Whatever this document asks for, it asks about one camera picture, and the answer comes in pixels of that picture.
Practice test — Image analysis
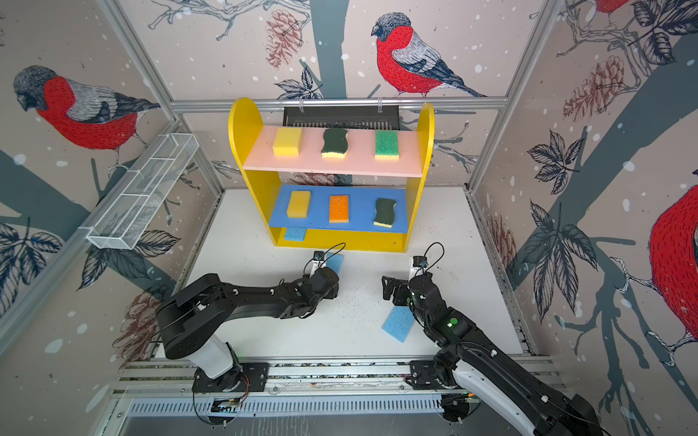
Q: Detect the blue sponge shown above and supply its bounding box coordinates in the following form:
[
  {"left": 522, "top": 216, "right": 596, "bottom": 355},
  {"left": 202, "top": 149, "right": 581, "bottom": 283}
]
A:
[
  {"left": 382, "top": 306, "right": 414, "bottom": 343},
  {"left": 325, "top": 254, "right": 344, "bottom": 274},
  {"left": 284, "top": 227, "right": 307, "bottom": 242}
]

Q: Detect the dark green wavy sponge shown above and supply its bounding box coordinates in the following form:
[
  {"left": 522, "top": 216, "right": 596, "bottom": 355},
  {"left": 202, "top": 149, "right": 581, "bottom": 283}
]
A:
[
  {"left": 374, "top": 198, "right": 397, "bottom": 228},
  {"left": 321, "top": 128, "right": 348, "bottom": 159}
]

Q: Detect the yellow orange-tinted sponge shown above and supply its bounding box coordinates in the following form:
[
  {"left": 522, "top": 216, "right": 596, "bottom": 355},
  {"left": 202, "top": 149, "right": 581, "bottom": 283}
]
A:
[{"left": 286, "top": 190, "right": 312, "bottom": 219}]

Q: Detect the orange sponge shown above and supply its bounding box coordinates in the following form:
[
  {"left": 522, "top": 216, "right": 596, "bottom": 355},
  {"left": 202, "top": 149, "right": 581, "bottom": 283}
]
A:
[{"left": 328, "top": 195, "right": 350, "bottom": 223}]

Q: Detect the bright green sponge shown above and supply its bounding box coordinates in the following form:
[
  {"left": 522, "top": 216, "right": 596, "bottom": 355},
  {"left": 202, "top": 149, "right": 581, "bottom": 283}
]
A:
[{"left": 374, "top": 130, "right": 400, "bottom": 160}]

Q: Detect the plain yellow sponge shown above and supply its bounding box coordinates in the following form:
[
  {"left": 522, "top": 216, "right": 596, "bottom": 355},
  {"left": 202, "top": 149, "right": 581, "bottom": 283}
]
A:
[{"left": 273, "top": 127, "right": 303, "bottom": 157}]

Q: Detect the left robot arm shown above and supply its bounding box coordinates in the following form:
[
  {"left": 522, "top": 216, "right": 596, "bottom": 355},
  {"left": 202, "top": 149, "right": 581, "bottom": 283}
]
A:
[{"left": 156, "top": 267, "right": 339, "bottom": 380}]

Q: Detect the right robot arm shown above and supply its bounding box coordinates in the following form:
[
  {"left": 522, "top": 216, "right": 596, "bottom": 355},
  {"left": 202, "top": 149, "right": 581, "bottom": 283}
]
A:
[{"left": 382, "top": 272, "right": 603, "bottom": 435}]

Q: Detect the yellow shelf unit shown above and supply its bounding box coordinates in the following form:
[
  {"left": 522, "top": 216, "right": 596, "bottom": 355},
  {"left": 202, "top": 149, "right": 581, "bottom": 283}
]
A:
[{"left": 228, "top": 98, "right": 436, "bottom": 253}]

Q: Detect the black perforated metal tray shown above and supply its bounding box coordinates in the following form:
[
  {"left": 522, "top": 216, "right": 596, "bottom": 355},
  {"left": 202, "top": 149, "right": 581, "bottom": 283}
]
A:
[{"left": 283, "top": 105, "right": 400, "bottom": 130}]

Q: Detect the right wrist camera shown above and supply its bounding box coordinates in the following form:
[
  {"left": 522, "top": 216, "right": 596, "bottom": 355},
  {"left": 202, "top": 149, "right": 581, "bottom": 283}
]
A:
[{"left": 408, "top": 255, "right": 428, "bottom": 281}]

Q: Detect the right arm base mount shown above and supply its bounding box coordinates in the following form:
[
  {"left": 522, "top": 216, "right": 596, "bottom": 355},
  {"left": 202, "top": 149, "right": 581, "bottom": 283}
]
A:
[{"left": 405, "top": 360, "right": 460, "bottom": 391}]

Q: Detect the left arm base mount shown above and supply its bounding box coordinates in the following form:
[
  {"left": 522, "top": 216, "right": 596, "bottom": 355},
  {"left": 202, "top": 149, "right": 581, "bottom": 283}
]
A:
[{"left": 192, "top": 363, "right": 270, "bottom": 393}]

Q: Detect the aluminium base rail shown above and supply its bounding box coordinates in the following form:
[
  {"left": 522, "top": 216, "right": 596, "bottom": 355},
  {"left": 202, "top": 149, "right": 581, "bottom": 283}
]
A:
[{"left": 111, "top": 355, "right": 563, "bottom": 399}]

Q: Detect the white wire mesh basket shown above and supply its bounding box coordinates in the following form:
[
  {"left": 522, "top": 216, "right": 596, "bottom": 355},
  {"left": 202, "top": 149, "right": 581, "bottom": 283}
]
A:
[{"left": 87, "top": 133, "right": 199, "bottom": 250}]

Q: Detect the horizontal aluminium frame bar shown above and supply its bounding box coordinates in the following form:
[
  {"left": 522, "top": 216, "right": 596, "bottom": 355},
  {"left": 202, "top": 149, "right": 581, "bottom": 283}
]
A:
[{"left": 170, "top": 96, "right": 509, "bottom": 114}]

